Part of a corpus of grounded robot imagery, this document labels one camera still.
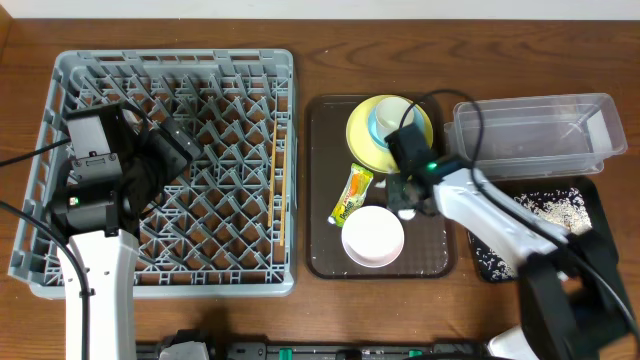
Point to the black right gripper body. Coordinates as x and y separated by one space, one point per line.
401 197

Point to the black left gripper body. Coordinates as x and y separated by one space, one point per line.
176 145

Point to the white napkin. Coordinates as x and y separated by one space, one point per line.
404 214

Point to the green orange snack wrapper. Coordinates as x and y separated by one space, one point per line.
353 194

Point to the white bowl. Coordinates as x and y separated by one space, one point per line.
373 237

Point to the rice pile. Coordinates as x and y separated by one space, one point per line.
561 207

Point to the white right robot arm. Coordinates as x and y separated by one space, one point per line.
572 300

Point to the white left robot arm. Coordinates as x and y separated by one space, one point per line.
100 274

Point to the grey plastic dishwasher rack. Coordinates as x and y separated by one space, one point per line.
208 235

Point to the black waste tray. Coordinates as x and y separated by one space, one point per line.
584 185

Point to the yellow plate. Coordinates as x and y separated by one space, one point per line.
361 144

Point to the light blue small plate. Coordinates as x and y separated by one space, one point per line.
420 119

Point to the dark brown serving tray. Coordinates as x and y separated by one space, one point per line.
429 250

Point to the white cup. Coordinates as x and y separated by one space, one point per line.
389 113

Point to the clear plastic bin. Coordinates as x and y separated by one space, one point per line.
539 137

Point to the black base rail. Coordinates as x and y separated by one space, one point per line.
259 347

